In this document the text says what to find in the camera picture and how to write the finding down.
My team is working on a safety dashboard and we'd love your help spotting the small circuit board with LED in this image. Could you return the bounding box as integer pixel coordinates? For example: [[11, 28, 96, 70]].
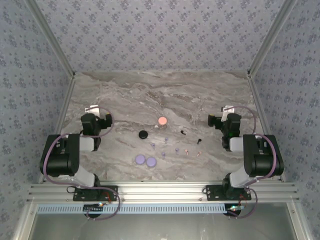
[[226, 204, 245, 217], [83, 203, 105, 213]]

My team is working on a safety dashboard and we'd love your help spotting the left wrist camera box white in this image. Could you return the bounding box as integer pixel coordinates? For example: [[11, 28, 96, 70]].
[[84, 105, 101, 116]]

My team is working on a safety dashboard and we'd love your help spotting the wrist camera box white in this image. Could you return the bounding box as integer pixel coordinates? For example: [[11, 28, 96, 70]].
[[220, 104, 236, 120], [84, 105, 101, 116]]

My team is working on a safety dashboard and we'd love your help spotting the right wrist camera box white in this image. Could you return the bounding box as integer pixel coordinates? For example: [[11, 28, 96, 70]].
[[220, 104, 236, 120]]

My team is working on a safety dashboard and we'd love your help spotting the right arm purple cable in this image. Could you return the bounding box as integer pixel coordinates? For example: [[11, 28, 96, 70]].
[[223, 104, 280, 220]]

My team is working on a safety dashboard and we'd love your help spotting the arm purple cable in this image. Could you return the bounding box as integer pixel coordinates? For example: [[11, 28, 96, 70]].
[[223, 104, 280, 220], [41, 106, 122, 221]]

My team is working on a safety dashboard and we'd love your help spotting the aluminium table side rail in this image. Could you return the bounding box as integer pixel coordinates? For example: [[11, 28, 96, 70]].
[[37, 72, 77, 185], [246, 71, 287, 182]]

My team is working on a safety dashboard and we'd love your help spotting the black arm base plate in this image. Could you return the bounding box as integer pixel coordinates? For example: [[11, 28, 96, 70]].
[[204, 184, 252, 202], [72, 185, 119, 202]]

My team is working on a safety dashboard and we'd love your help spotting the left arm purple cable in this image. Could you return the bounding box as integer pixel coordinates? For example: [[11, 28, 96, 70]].
[[41, 106, 122, 221]]

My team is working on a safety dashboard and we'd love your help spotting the aluminium mounting rail beam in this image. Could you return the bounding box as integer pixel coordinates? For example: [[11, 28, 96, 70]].
[[26, 181, 300, 203]]

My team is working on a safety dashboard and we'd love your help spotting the aluminium frame post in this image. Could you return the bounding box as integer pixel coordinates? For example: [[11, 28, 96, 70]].
[[246, 0, 300, 79], [24, 0, 77, 80]]

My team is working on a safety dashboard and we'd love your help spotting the grey slotted cable duct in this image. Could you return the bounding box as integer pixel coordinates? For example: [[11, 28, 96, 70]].
[[36, 202, 236, 215]]

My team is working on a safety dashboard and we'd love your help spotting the aluminium frame leg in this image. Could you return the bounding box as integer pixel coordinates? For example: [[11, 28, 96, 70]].
[[286, 201, 309, 240], [12, 202, 38, 240]]

